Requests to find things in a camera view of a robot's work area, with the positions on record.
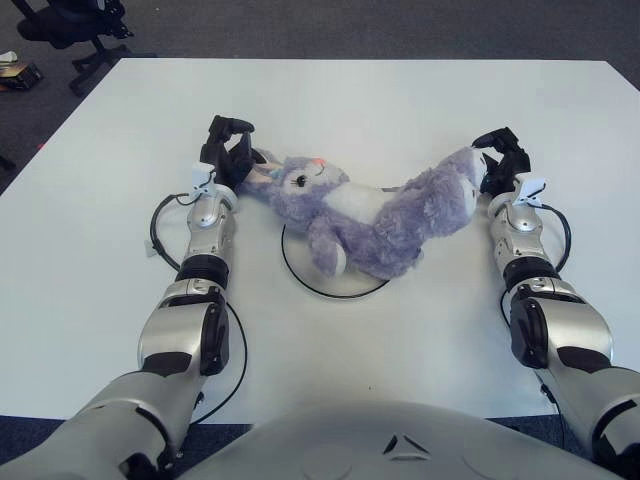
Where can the yellow and black box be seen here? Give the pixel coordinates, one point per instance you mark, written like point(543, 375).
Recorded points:
point(20, 75)

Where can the black office chair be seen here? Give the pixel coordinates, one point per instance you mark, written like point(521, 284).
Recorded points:
point(70, 30)

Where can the white plate with black rim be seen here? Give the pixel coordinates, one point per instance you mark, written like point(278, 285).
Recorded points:
point(330, 285)

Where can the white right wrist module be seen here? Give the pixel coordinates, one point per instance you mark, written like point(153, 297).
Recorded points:
point(530, 190)

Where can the white crumpled paper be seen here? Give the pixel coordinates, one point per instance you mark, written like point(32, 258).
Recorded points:
point(9, 57)

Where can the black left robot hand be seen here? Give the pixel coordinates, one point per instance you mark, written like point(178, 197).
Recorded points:
point(227, 160)

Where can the silver robot torso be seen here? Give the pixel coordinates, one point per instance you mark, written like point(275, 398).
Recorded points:
point(400, 450)

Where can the purple plush bunny doll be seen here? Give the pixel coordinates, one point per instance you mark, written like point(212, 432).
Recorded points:
point(360, 220)

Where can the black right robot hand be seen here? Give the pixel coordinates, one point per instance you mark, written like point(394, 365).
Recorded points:
point(505, 165)

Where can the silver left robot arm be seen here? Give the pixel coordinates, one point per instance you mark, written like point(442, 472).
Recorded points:
point(200, 260)

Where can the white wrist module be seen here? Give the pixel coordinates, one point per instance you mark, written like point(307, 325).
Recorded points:
point(202, 177)
point(530, 190)

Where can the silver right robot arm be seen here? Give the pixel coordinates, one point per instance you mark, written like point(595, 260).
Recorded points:
point(525, 250)

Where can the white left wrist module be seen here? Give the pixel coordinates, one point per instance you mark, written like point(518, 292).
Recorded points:
point(202, 177)

